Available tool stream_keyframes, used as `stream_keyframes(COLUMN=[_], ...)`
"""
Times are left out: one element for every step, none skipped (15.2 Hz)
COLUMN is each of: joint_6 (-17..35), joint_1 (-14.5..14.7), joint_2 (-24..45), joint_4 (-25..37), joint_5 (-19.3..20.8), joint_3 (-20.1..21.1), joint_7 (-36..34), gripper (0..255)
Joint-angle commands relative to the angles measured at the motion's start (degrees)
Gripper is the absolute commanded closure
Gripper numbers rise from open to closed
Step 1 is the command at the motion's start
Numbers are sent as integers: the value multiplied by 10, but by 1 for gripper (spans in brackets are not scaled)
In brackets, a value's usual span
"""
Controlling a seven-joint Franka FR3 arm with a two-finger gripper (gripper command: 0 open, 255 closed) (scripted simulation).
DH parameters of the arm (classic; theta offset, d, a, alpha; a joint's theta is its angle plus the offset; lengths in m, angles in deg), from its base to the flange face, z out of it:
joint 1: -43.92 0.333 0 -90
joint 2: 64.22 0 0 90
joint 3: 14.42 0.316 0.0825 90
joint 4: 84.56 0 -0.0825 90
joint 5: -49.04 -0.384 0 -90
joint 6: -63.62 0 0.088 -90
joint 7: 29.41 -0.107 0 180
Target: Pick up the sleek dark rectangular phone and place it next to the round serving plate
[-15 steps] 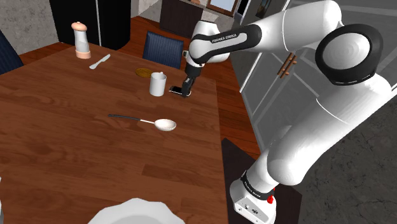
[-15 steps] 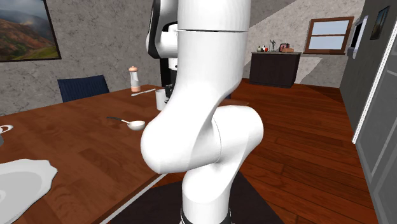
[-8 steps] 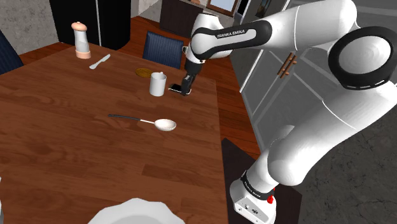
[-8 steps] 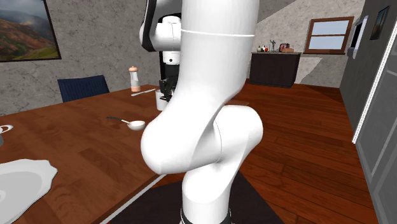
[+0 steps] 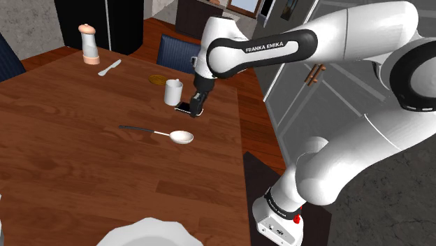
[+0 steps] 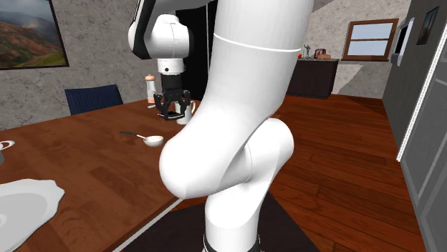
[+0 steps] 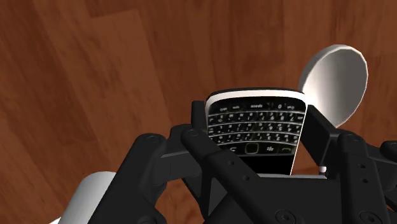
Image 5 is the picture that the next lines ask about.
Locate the white plate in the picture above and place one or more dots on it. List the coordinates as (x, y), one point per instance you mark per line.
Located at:
(150, 235)

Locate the round brown coaster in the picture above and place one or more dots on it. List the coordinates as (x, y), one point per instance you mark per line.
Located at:
(157, 80)

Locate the dark brown cabinet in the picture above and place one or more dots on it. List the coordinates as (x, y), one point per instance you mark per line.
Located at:
(196, 15)

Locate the black cabinet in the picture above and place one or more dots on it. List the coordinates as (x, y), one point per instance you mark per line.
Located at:
(85, 24)

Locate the white and peach pepper mill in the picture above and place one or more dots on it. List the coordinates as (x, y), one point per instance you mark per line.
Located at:
(90, 46)

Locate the black phone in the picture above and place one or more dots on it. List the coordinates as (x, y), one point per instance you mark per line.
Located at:
(182, 107)

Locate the wall picture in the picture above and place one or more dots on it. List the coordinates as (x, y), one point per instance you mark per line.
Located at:
(289, 8)

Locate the blue chair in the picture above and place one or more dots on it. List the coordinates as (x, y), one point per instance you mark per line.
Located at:
(8, 64)
(175, 54)

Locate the window with brown frame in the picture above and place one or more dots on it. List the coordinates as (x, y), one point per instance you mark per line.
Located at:
(243, 5)

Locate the white mug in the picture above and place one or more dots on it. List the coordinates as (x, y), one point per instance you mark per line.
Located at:
(173, 92)

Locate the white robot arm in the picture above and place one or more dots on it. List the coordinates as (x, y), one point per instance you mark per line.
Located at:
(354, 146)

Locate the wooden table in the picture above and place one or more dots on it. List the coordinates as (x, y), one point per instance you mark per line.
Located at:
(85, 167)

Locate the white knife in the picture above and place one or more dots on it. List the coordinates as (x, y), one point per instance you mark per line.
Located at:
(109, 68)

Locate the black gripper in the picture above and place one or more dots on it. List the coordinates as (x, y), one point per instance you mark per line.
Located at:
(204, 83)

